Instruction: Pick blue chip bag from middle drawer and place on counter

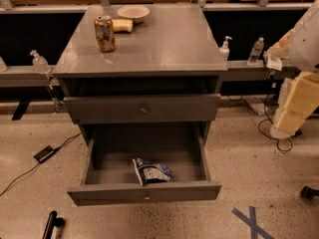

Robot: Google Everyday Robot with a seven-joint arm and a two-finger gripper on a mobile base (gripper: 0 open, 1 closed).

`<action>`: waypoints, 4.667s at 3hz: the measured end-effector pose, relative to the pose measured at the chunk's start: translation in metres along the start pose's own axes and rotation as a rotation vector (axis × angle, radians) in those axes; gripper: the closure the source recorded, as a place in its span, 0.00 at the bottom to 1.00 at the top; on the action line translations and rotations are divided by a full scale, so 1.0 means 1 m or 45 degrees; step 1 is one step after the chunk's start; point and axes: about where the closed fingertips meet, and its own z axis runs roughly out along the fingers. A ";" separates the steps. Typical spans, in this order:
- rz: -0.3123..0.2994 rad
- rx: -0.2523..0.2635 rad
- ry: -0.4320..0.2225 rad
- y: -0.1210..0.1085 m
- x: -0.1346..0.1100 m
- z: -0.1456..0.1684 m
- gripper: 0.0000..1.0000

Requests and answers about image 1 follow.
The clear pump bottle left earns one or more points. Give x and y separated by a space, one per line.
40 63

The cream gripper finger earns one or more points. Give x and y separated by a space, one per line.
303 98
287 123

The black caster wheel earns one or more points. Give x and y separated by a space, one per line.
309 193

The clear water bottle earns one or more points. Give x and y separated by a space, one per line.
256 51

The open grey middle drawer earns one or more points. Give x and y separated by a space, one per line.
109 175

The white bowl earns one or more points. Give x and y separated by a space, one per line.
137 13

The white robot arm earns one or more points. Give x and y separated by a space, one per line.
300 45

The brown soda can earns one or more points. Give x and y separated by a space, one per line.
104 31

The cream sponge block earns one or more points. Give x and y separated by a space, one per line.
123 25

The white pump bottle right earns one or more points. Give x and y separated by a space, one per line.
224 49

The white crumpled packet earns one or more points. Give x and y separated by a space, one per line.
273 60

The blue chip bag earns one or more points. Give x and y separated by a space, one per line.
152 172

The black power adapter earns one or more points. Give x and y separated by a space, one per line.
44 154

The black handle bottom left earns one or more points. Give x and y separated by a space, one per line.
53 221

